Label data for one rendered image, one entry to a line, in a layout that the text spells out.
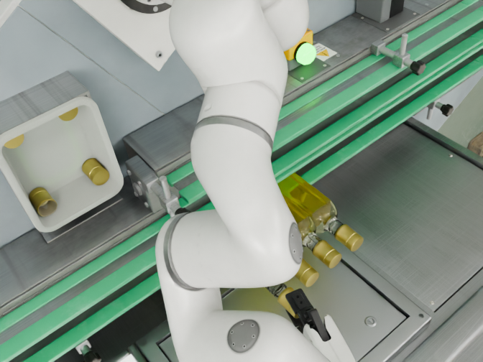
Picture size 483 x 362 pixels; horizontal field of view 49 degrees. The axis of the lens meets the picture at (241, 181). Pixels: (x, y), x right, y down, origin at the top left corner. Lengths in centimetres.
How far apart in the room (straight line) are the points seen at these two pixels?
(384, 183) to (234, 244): 90
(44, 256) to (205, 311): 49
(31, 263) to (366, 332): 64
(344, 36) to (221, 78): 76
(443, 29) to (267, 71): 85
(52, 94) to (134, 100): 19
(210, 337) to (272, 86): 27
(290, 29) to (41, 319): 64
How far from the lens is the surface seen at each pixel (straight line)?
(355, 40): 126
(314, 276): 98
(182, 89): 109
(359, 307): 110
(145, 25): 91
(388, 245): 124
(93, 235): 104
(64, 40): 93
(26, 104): 90
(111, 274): 99
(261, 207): 49
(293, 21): 65
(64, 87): 91
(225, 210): 49
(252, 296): 111
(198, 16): 53
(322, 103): 111
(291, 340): 55
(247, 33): 52
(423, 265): 122
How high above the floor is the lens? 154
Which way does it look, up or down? 35 degrees down
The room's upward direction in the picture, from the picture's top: 131 degrees clockwise
